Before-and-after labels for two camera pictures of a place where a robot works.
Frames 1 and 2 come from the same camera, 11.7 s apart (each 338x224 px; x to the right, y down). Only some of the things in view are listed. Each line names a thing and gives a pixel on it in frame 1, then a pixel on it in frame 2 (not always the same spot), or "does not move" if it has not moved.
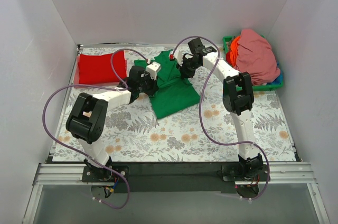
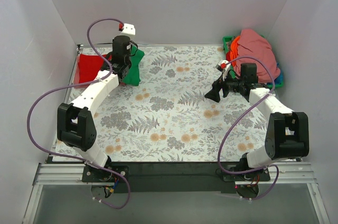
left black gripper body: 152,86 → 122,71
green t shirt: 174,92 → 133,77
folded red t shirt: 98,69 does not move
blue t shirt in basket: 279,80 does not move
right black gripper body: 185,69 → 225,86
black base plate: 140,177 does not move
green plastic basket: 225,40 does not move
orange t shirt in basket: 233,51 does not move
